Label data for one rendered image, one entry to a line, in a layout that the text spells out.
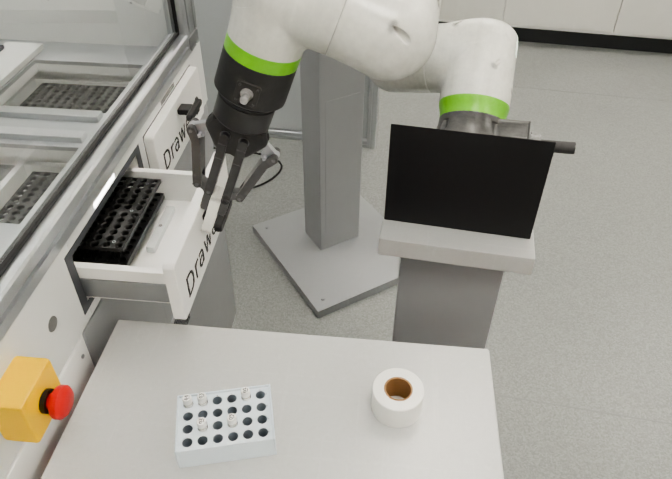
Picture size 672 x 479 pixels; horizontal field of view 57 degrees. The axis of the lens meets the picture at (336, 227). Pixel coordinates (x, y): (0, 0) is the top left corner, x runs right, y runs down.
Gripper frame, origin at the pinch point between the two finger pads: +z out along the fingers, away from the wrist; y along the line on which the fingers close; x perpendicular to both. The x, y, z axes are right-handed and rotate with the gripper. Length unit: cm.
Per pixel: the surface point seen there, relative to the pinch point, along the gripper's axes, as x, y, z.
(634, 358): 58, 130, 52
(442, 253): 15.9, 40.6, 5.8
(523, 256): 15, 53, -1
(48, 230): -12.6, -18.3, 1.4
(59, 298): -15.3, -15.0, 10.5
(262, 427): -25.7, 15.5, 9.7
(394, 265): 88, 59, 74
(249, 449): -28.2, 14.8, 11.4
